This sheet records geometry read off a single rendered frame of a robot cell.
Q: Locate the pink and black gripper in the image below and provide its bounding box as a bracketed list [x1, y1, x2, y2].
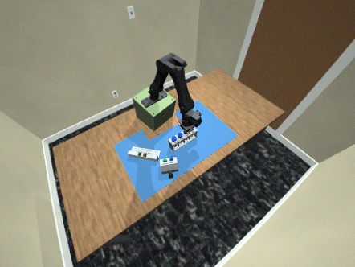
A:
[178, 119, 194, 135]

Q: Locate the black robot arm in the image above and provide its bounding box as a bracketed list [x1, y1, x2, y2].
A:
[141, 53, 202, 128]

